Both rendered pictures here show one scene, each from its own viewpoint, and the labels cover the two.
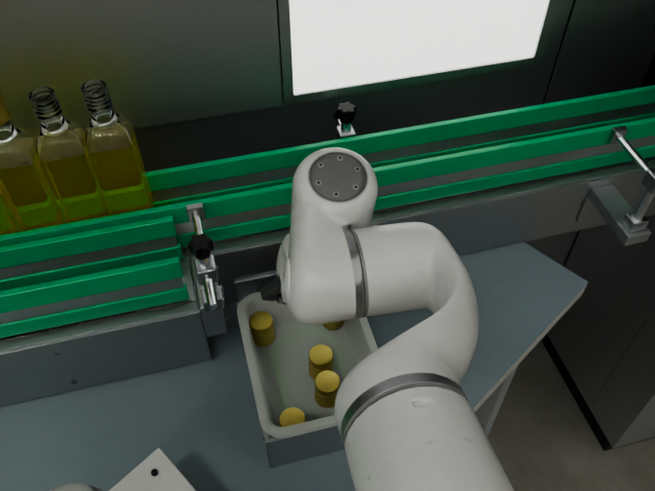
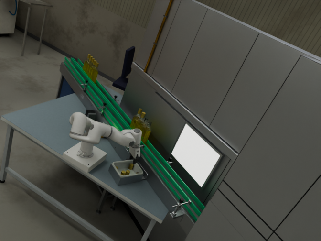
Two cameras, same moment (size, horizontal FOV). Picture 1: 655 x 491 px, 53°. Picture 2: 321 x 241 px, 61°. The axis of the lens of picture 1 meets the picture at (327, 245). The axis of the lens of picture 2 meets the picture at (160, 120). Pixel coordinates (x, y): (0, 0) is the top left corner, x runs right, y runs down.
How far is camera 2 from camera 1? 1.69 m
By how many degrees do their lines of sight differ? 51
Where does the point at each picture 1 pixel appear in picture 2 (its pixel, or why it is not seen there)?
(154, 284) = not seen: hidden behind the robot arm
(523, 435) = not seen: outside the picture
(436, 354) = (115, 130)
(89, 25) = (161, 121)
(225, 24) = (171, 135)
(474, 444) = (106, 127)
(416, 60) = (186, 166)
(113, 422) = (110, 153)
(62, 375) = (115, 145)
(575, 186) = not seen: hidden behind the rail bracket
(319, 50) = (177, 150)
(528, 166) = (176, 192)
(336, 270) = (124, 131)
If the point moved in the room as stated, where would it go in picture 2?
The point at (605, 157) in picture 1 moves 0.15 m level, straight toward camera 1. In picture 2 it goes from (187, 206) to (167, 199)
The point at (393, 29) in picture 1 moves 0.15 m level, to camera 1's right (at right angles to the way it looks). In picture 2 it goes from (186, 157) to (194, 170)
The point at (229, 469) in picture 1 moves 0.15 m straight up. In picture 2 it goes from (106, 166) to (112, 151)
